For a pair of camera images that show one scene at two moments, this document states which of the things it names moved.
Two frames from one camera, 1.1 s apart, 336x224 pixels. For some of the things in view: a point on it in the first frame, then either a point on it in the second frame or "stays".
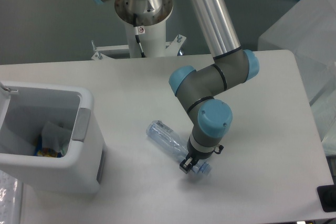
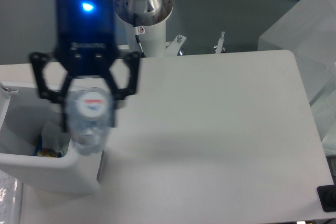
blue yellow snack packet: (40, 151) stays
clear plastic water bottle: (173, 143) to (90, 116)
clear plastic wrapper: (55, 136) stays
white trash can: (24, 106) stays
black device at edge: (327, 196) stays
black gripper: (193, 156) to (85, 37)
